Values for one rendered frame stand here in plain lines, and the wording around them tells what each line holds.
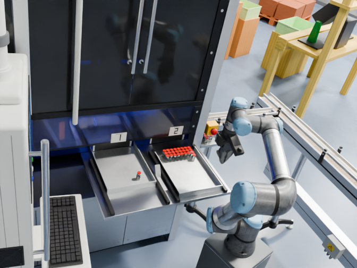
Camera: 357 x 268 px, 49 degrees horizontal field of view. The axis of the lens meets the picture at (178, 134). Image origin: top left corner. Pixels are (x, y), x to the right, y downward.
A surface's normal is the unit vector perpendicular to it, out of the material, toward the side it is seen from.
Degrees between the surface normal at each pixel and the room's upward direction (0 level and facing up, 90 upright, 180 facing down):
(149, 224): 90
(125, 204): 0
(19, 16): 90
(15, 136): 90
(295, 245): 0
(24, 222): 90
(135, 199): 0
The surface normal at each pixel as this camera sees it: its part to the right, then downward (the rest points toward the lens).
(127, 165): 0.18, -0.80
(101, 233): 0.41, 0.59
